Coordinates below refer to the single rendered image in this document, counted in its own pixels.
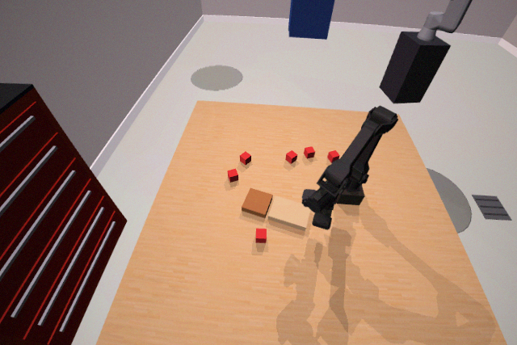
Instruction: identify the red square block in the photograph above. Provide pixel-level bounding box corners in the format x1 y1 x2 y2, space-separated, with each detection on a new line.
255 229 267 243
240 152 251 165
285 150 298 164
304 146 315 158
227 169 238 183
327 150 340 162

